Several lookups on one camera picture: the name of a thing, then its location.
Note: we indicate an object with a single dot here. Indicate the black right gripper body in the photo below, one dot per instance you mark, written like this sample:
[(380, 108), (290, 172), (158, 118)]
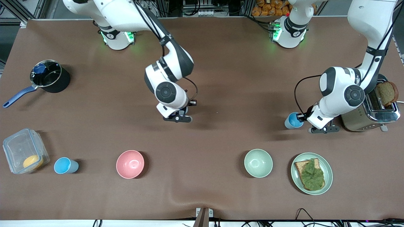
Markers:
[(185, 109)]

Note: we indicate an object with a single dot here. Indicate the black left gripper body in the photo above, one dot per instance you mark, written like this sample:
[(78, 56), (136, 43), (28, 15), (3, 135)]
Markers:
[(307, 115)]

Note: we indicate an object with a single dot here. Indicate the light blue plastic cup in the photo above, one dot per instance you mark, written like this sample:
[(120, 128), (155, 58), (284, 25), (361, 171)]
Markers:
[(291, 121), (65, 165)]

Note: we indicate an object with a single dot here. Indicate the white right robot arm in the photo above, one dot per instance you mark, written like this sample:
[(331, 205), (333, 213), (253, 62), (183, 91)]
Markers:
[(167, 91)]

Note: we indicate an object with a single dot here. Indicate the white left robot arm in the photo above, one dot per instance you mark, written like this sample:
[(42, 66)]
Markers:
[(341, 88)]

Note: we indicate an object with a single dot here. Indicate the brown toast slice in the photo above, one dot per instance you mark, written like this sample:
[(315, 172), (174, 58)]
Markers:
[(299, 165)]

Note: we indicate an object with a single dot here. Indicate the brown table cover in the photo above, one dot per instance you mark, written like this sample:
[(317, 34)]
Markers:
[(202, 157)]

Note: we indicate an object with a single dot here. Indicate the green lettuce leaf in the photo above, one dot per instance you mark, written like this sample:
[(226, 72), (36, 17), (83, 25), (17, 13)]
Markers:
[(312, 176)]

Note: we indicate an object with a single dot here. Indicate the pale green plate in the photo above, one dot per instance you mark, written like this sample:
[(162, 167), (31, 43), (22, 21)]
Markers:
[(296, 179)]

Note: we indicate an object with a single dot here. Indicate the pale green bowl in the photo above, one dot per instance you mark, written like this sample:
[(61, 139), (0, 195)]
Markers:
[(258, 163)]

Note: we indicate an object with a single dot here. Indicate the cream and chrome toaster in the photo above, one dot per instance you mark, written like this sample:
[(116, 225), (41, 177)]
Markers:
[(378, 116)]

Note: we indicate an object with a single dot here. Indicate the pink bowl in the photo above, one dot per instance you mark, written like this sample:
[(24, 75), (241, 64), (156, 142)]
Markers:
[(130, 164)]

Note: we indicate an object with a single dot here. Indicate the dark bread slice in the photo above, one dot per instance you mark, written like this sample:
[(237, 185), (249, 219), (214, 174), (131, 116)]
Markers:
[(386, 93)]

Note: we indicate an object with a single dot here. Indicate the white power strip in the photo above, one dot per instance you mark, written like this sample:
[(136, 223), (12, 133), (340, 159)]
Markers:
[(205, 13)]

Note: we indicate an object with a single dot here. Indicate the bag of orange buns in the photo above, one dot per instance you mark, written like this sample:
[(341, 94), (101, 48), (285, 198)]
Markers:
[(271, 8)]

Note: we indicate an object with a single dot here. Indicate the glass lid blue knob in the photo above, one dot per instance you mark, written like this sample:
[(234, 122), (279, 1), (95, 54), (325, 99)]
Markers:
[(39, 68)]

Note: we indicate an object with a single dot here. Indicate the orange round fruit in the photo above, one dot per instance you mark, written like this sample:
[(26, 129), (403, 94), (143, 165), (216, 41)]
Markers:
[(33, 161)]

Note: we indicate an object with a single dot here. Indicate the clear plastic food container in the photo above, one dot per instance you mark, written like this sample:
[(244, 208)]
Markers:
[(19, 148)]

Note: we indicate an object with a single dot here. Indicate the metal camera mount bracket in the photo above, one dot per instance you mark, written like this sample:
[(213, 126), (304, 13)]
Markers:
[(203, 217)]

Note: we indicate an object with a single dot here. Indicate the aluminium frame rail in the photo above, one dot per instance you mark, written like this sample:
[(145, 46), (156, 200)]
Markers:
[(23, 12), (398, 47)]

